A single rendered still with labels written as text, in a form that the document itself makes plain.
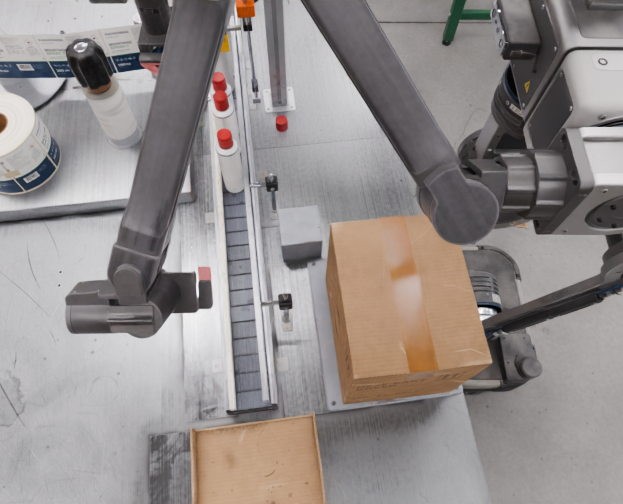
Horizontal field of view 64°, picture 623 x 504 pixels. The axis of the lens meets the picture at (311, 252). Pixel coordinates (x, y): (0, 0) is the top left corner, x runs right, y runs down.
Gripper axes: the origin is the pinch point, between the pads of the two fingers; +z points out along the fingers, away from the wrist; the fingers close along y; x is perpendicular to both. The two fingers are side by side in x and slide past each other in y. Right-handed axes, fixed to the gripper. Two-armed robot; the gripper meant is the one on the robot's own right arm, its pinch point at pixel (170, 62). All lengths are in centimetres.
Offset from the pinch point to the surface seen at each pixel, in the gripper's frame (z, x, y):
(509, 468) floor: 123, 100, 70
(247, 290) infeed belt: 33, 14, 36
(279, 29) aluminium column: 11.2, 20.9, -23.0
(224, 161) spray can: 19.4, 8.7, 10.3
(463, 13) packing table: 101, 107, -141
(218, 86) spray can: 13.9, 6.9, -7.2
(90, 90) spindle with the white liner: 13.0, -22.4, -5.2
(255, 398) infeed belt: 34, 17, 61
